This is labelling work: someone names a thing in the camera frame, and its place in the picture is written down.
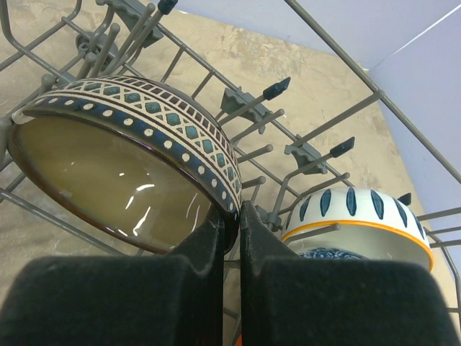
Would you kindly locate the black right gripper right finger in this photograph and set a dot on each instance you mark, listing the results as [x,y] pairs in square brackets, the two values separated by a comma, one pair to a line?
[289,300]

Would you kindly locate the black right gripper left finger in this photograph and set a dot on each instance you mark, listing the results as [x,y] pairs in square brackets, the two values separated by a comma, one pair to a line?
[172,299]

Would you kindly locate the blue patterned bowl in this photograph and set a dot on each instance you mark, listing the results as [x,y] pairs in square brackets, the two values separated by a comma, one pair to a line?
[330,253]

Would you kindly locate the white orange rimmed striped bowl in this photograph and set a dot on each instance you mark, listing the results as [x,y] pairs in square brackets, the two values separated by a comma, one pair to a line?
[360,220]

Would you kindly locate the brown glazed bowl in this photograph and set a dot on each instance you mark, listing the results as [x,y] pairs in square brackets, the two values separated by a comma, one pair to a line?
[135,158]

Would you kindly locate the grey wire dish rack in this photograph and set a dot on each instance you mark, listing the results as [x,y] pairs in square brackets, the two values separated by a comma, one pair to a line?
[321,87]

